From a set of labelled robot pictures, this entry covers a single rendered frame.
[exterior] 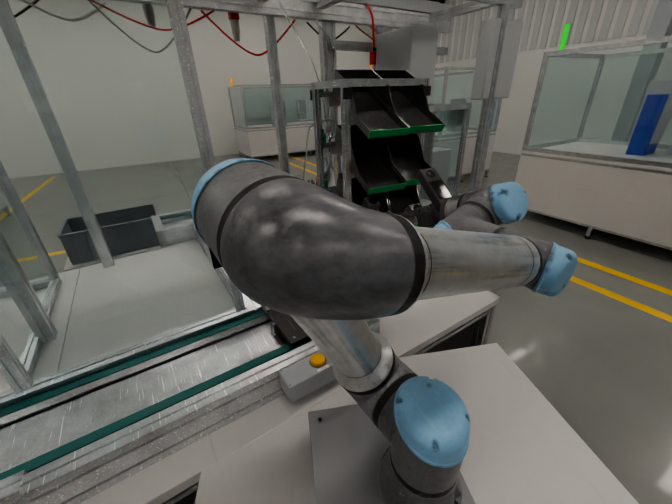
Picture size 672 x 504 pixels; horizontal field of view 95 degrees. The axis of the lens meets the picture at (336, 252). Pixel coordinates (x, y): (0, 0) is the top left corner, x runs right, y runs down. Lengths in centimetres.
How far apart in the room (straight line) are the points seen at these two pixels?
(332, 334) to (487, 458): 58
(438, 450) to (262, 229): 42
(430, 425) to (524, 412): 53
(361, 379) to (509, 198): 41
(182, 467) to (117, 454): 14
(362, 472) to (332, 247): 59
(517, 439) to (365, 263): 80
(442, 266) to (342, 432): 55
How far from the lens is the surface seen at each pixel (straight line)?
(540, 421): 104
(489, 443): 95
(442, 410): 56
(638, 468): 228
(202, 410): 90
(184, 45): 95
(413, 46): 203
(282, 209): 23
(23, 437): 114
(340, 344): 47
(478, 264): 35
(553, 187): 479
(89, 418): 107
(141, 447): 93
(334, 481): 74
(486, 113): 239
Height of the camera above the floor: 161
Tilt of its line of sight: 27 degrees down
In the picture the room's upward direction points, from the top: 2 degrees counter-clockwise
